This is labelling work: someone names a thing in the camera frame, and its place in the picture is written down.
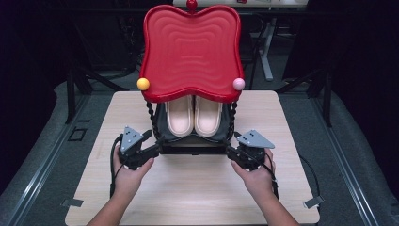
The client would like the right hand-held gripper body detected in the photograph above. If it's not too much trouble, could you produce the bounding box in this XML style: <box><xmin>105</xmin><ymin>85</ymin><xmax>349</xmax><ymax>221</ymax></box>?
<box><xmin>229</xmin><ymin>129</ymin><xmax>277</xmax><ymax>172</ymax></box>

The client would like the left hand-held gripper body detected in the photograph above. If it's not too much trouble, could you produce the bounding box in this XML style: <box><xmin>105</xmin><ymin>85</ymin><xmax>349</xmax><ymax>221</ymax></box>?
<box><xmin>117</xmin><ymin>125</ymin><xmax>161</xmax><ymax>171</ymax></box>

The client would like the cream clog shoe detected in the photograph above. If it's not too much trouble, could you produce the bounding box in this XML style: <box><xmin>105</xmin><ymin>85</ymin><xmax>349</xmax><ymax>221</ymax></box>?
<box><xmin>194</xmin><ymin>95</ymin><xmax>224</xmax><ymax>137</ymax></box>
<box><xmin>164</xmin><ymin>95</ymin><xmax>195</xmax><ymax>137</ymax></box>

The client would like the red and black shoe rack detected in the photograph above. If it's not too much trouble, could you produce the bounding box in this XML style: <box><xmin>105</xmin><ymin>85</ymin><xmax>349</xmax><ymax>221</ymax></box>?
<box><xmin>136</xmin><ymin>0</ymin><xmax>247</xmax><ymax>156</ymax></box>

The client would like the person's left hand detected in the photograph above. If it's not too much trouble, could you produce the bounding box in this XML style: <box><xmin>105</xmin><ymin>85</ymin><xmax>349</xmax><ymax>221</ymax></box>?
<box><xmin>112</xmin><ymin>145</ymin><xmax>155</xmax><ymax>198</ymax></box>

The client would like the person's right hand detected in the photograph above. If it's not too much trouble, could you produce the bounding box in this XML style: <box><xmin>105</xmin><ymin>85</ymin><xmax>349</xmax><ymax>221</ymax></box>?
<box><xmin>230</xmin><ymin>147</ymin><xmax>278</xmax><ymax>200</ymax></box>

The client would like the grey tape strip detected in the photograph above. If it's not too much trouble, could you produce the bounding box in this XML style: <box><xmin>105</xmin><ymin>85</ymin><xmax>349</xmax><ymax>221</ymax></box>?
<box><xmin>60</xmin><ymin>198</ymin><xmax>85</xmax><ymax>208</ymax></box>
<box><xmin>302</xmin><ymin>195</ymin><xmax>326</xmax><ymax>210</ymax></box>

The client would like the black metal stand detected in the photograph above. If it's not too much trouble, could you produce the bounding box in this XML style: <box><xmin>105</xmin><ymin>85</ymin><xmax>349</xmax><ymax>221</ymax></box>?
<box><xmin>65</xmin><ymin>60</ymin><xmax>130</xmax><ymax>125</ymax></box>
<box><xmin>275</xmin><ymin>64</ymin><xmax>334</xmax><ymax>128</ymax></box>

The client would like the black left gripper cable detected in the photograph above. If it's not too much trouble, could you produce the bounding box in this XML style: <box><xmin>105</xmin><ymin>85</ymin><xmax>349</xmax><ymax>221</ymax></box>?
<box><xmin>109</xmin><ymin>134</ymin><xmax>125</xmax><ymax>199</ymax></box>

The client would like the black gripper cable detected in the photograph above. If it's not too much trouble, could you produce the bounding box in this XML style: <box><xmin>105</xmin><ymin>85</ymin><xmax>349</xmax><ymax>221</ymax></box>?
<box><xmin>109</xmin><ymin>134</ymin><xmax>125</xmax><ymax>199</ymax></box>
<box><xmin>260</xmin><ymin>150</ymin><xmax>322</xmax><ymax>202</ymax></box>

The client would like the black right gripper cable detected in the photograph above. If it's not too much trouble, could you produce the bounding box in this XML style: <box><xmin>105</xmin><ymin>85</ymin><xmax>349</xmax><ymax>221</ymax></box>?
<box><xmin>260</xmin><ymin>150</ymin><xmax>322</xmax><ymax>202</ymax></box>

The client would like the grey metal floor rail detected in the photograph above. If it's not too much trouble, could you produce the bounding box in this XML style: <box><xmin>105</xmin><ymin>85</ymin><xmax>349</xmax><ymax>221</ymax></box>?
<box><xmin>310</xmin><ymin>93</ymin><xmax>381</xmax><ymax>226</ymax></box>
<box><xmin>0</xmin><ymin>93</ymin><xmax>92</xmax><ymax>226</ymax></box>

